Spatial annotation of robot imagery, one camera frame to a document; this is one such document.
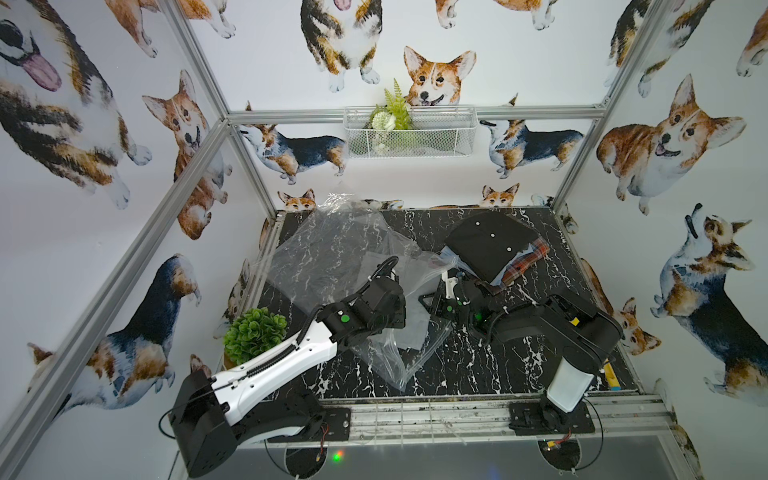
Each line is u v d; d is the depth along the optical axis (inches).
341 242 44.3
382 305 22.7
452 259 34.9
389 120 32.2
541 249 41.7
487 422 29.6
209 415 15.1
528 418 28.9
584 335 19.8
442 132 36.4
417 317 34.2
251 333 28.3
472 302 28.2
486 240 39.9
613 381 30.7
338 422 29.0
